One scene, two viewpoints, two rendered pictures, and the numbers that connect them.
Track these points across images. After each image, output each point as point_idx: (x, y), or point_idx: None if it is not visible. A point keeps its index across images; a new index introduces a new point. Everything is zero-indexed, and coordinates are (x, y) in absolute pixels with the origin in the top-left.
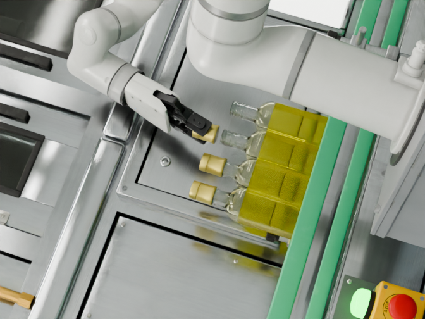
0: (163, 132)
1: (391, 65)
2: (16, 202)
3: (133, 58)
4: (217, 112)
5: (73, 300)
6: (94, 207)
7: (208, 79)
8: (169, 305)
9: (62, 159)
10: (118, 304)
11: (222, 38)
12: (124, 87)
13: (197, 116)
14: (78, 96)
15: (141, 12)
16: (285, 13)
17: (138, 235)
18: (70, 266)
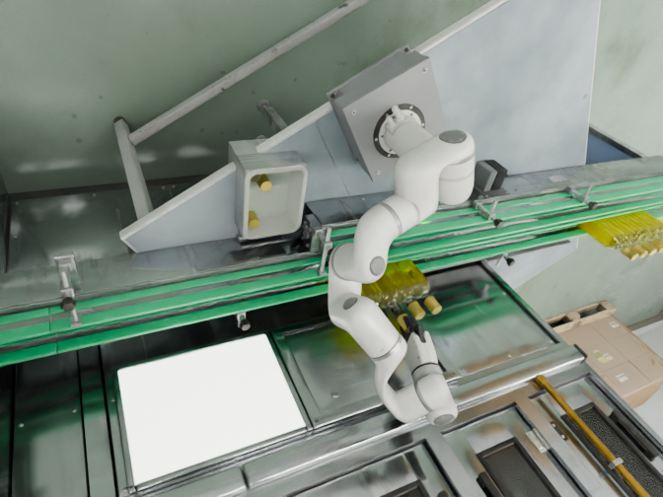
0: (408, 378)
1: (404, 125)
2: (518, 436)
3: (388, 430)
4: (371, 360)
5: (514, 364)
6: (477, 382)
7: (358, 378)
8: (466, 328)
9: (474, 431)
10: (490, 347)
11: None
12: (435, 364)
13: (407, 324)
14: (439, 450)
15: (390, 387)
16: (279, 365)
17: (459, 361)
18: (509, 371)
